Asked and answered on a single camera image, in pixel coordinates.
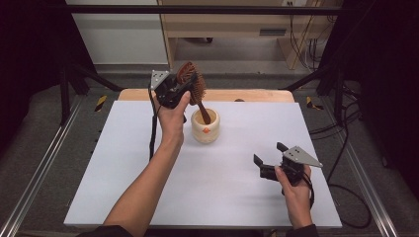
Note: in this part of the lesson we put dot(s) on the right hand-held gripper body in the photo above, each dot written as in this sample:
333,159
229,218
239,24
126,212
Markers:
298,156

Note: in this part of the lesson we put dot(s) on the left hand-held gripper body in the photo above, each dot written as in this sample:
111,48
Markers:
166,89

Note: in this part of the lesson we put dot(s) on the brown wooden hairbrush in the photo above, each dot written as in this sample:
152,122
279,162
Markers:
199,90

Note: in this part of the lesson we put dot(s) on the cream ceramic cup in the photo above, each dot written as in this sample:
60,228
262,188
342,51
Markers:
201,131

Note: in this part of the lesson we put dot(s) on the person's left hand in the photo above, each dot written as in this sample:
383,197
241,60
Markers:
173,123

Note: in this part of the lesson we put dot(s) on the person's right hand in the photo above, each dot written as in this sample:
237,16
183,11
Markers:
298,204

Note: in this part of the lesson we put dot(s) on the white board sheet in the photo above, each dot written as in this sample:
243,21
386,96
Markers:
224,191

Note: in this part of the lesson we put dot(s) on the yellow black tape strip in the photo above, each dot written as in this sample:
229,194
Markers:
101,102
309,102

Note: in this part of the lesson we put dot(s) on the light wooden table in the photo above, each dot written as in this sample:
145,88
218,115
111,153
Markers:
250,94

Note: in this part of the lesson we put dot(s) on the white cabinet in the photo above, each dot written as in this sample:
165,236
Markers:
125,39

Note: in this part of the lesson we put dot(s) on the light wooden desk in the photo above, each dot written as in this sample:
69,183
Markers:
230,24

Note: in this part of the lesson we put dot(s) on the black metal stand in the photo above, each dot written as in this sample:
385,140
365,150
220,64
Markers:
338,95
64,95

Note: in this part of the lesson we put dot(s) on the person's dark right sleeve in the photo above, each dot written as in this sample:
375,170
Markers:
301,231

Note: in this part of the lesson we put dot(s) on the person's dark sleeve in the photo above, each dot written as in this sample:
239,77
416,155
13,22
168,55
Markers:
301,231
105,232

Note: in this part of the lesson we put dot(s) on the grey desk label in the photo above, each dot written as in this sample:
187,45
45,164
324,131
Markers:
272,32

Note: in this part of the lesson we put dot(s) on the black curtain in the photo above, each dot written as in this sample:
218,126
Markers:
388,82
29,65

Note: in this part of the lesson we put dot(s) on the person's dark left sleeve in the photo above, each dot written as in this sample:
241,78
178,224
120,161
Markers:
105,232

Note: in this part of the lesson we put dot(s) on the aluminium frame rail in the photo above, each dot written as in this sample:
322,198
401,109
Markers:
360,171
39,164

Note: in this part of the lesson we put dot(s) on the black horizontal frame bar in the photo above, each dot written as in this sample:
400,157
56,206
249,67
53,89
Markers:
197,9

